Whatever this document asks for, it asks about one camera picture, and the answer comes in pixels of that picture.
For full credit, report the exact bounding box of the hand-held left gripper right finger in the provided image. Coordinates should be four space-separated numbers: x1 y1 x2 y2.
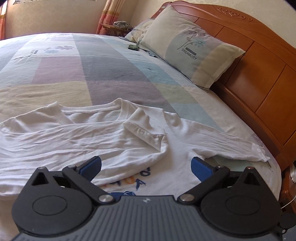
178 157 267 205

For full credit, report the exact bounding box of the pink striped curtain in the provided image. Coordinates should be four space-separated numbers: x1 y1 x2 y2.
0 5 6 39
96 0 121 35

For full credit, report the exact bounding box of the small pale pillow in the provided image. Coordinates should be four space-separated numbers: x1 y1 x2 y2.
124 20 154 44

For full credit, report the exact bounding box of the large flower print pillow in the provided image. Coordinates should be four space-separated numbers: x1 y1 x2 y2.
137 5 246 92

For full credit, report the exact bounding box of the white printed t-shirt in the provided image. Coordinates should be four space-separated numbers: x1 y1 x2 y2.
0 98 271 197

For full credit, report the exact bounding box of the wooden bedside table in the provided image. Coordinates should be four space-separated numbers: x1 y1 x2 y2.
99 23 132 37

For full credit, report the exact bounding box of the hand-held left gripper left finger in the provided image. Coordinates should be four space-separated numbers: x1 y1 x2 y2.
31 156 115 205

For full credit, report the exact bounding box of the wooden headboard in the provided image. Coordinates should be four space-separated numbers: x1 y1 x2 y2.
150 0 296 167

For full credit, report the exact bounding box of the bed with patchwork sheet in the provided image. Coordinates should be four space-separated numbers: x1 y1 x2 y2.
0 32 284 232

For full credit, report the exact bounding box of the wooden nightstand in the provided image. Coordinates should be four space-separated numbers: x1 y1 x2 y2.
279 167 296 214

